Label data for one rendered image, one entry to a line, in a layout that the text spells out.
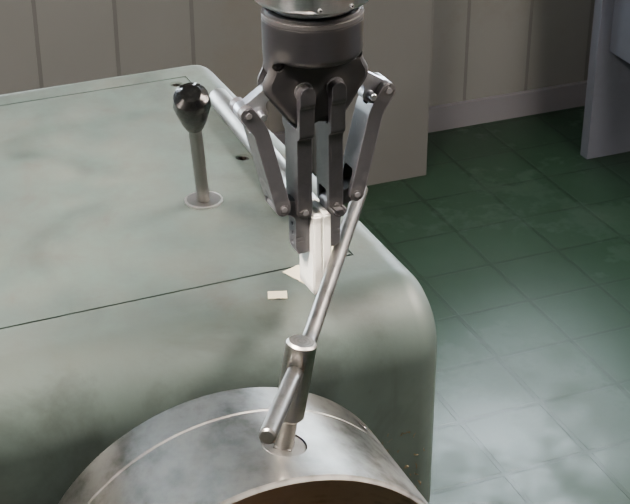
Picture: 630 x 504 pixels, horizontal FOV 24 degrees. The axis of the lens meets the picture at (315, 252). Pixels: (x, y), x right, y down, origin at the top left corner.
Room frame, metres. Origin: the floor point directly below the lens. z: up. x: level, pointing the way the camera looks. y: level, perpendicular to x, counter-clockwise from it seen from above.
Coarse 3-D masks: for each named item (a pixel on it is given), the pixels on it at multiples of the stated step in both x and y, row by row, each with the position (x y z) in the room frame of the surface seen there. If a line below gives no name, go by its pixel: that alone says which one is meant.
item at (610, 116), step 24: (600, 0) 3.98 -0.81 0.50; (624, 0) 3.94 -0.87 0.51; (600, 24) 3.97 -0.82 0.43; (624, 24) 3.93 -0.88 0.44; (600, 48) 3.97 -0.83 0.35; (624, 48) 3.92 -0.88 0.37; (600, 72) 3.97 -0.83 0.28; (624, 72) 4.01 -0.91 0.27; (600, 96) 3.98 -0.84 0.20; (624, 96) 4.01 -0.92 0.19; (600, 120) 3.98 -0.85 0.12; (624, 120) 4.01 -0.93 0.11; (600, 144) 3.98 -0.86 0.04; (624, 144) 4.02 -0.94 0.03
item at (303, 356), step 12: (300, 336) 0.87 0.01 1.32; (288, 348) 0.86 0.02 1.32; (300, 348) 0.86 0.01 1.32; (312, 348) 0.86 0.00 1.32; (288, 360) 0.86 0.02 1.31; (300, 360) 0.85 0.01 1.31; (312, 360) 0.86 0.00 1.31; (300, 384) 0.85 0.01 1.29; (300, 396) 0.85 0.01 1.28; (300, 408) 0.85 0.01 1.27; (288, 420) 0.85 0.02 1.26; (300, 420) 0.85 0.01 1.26; (288, 432) 0.85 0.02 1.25; (276, 444) 0.86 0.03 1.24; (288, 444) 0.85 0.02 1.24
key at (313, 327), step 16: (352, 208) 1.06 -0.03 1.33; (352, 224) 1.04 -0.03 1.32; (336, 256) 1.00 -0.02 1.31; (336, 272) 0.98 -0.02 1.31; (320, 288) 0.96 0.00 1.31; (320, 304) 0.94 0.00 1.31; (320, 320) 0.92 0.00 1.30; (288, 368) 0.85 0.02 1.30; (288, 384) 0.83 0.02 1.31; (288, 400) 0.81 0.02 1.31; (272, 416) 0.78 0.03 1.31; (272, 432) 0.77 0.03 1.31
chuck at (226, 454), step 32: (256, 416) 0.89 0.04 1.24; (320, 416) 0.91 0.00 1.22; (160, 448) 0.86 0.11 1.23; (192, 448) 0.86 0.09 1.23; (224, 448) 0.85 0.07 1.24; (256, 448) 0.85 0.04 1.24; (320, 448) 0.86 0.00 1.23; (352, 448) 0.88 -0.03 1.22; (128, 480) 0.85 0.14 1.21; (160, 480) 0.83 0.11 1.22; (192, 480) 0.82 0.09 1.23; (224, 480) 0.82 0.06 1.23; (256, 480) 0.81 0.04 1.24; (288, 480) 0.82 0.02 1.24; (320, 480) 0.82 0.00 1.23; (352, 480) 0.83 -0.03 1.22; (384, 480) 0.85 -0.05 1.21
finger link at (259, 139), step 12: (240, 108) 0.98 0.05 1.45; (252, 120) 0.98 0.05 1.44; (252, 132) 0.98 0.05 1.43; (264, 132) 0.98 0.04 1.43; (252, 144) 0.99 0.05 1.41; (264, 144) 0.98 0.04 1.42; (252, 156) 1.01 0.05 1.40; (264, 156) 0.98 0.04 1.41; (276, 156) 0.99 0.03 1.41; (264, 168) 0.98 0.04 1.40; (276, 168) 0.99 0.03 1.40; (264, 180) 0.99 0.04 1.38; (276, 180) 0.99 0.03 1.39; (264, 192) 1.00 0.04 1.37; (276, 192) 0.99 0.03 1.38; (276, 204) 0.99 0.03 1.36; (288, 204) 0.99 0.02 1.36
